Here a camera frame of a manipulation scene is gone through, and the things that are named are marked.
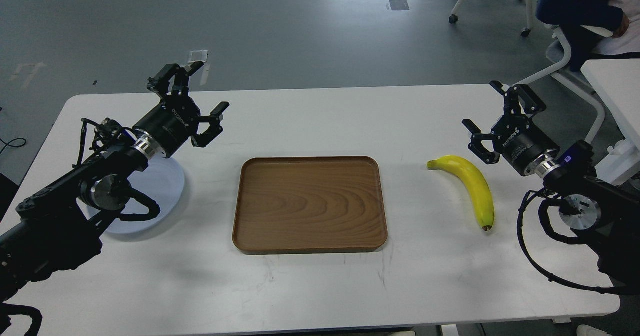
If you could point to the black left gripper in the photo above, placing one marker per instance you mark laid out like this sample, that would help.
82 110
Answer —
171 123

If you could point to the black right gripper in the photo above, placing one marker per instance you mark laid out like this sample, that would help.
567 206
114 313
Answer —
517 139

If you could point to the yellow banana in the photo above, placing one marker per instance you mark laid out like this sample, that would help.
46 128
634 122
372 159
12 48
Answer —
475 183

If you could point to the light blue plate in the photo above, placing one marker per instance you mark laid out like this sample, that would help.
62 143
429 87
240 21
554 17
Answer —
163 181

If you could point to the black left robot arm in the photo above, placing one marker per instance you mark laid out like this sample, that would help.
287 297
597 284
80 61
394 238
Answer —
61 225

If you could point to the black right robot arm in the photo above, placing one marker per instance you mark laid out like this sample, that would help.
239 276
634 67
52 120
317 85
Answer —
577 208

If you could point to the white floor tape marks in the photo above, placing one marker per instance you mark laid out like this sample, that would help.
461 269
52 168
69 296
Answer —
197 65

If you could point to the white side table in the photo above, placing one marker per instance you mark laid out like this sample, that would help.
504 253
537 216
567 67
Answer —
617 82

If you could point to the brown wooden tray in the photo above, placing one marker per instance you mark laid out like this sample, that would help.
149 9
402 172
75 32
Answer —
310 205

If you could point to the seated person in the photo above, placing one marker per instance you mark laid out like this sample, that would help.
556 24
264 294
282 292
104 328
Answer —
595 29

